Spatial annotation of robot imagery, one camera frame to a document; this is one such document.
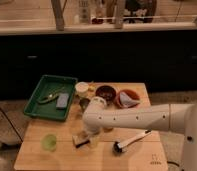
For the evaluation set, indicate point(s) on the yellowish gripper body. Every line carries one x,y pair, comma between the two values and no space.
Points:
92,138

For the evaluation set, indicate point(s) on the wooden felt eraser block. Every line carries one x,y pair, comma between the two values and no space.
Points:
80,139

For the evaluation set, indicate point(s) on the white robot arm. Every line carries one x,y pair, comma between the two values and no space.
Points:
177,118

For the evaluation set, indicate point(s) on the orange fruit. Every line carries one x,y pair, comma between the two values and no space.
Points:
107,129

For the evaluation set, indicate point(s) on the small metal cup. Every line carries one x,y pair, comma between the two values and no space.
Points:
84,102

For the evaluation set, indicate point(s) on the green plastic cup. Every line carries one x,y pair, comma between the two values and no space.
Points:
49,142

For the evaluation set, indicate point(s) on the dark brown bowl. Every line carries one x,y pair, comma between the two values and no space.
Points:
106,92

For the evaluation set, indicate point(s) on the grey cloth in bowl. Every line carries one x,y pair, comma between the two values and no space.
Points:
127,101

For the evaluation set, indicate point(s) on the grey sponge block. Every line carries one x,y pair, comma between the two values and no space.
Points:
62,100

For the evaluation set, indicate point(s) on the small yellow object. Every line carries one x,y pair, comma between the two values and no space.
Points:
91,87

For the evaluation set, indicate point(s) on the white cup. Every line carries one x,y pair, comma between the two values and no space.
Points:
82,89

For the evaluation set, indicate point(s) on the orange bowl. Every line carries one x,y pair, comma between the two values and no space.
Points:
130,93

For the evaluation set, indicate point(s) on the green plastic tray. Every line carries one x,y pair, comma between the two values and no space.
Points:
47,85

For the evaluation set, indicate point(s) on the white handled black brush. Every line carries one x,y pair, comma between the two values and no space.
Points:
119,146

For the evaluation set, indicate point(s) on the green handled peeler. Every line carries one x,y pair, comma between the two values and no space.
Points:
52,96

